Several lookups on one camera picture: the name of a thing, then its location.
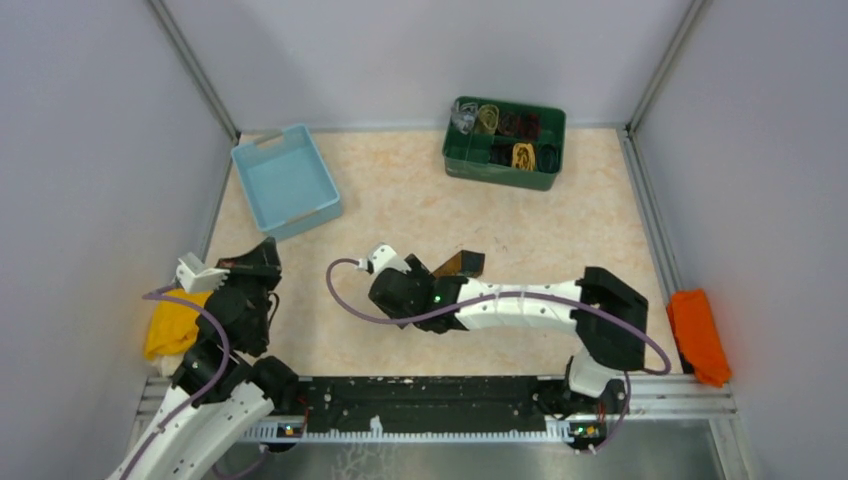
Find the green compartment organizer box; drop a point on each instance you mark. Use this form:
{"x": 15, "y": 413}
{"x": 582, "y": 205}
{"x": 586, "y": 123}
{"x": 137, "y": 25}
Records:
{"x": 486, "y": 158}

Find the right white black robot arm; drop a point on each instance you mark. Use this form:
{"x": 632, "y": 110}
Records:
{"x": 606, "y": 314}

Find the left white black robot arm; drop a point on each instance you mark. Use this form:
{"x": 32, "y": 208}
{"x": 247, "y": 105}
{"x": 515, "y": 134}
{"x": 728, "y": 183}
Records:
{"x": 225, "y": 382}

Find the yellow patterned rolled tie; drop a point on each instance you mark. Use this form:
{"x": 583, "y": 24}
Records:
{"x": 523, "y": 157}

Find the brown blue floral tie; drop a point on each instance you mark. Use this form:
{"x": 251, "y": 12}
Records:
{"x": 464, "y": 263}

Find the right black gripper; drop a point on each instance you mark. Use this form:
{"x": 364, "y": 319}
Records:
{"x": 416, "y": 270}

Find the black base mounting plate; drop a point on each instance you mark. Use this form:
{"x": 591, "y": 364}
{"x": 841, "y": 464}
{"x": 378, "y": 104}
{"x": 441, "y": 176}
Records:
{"x": 443, "y": 404}

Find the white cloth under yellow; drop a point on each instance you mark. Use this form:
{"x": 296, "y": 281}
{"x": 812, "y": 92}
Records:
{"x": 166, "y": 366}

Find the tan rolled tie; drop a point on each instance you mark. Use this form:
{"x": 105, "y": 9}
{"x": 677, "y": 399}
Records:
{"x": 487, "y": 119}

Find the orange cloth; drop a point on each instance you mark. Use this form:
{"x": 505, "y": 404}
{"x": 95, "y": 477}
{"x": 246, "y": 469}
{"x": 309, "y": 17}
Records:
{"x": 697, "y": 338}

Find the grey rolled tie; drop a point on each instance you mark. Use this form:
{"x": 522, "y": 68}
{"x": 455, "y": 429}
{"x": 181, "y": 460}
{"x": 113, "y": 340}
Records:
{"x": 463, "y": 116}

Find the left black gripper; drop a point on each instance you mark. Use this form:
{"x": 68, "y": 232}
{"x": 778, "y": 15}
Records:
{"x": 262, "y": 261}

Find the light blue plastic basket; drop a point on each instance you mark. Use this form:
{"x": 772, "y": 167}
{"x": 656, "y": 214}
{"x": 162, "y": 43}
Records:
{"x": 286, "y": 182}

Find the dark red rolled tie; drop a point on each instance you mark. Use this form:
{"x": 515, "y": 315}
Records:
{"x": 525, "y": 125}

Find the dark green rolled tie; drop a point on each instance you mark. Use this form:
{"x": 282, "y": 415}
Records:
{"x": 548, "y": 159}

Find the grey slotted cable duct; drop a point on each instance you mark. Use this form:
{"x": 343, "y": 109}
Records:
{"x": 272, "y": 432}

